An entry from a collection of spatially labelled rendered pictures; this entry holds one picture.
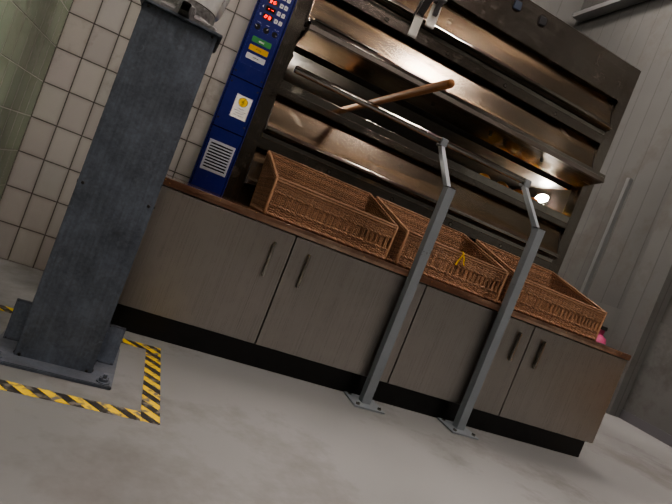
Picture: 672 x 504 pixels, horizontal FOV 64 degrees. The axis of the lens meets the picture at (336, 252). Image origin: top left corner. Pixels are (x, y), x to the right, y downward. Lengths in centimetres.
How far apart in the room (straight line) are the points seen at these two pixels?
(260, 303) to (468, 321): 92
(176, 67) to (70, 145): 109
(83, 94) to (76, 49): 18
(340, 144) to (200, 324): 113
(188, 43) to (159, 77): 12
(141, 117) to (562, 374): 216
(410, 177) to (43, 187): 169
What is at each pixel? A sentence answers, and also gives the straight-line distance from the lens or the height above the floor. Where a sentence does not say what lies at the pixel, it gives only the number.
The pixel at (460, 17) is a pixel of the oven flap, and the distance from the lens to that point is 303.
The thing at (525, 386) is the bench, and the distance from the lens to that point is 272.
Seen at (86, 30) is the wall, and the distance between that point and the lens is 261.
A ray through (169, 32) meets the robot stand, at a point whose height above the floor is 95.
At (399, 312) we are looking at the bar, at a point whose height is 41.
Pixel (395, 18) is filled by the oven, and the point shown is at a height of 168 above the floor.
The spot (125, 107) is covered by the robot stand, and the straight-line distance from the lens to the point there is 156.
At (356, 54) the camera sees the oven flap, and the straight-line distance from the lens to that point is 259.
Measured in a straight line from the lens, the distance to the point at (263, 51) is 259.
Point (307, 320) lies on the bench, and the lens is 215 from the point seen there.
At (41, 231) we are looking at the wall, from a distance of 261.
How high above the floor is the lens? 63
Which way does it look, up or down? 2 degrees down
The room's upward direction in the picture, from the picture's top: 21 degrees clockwise
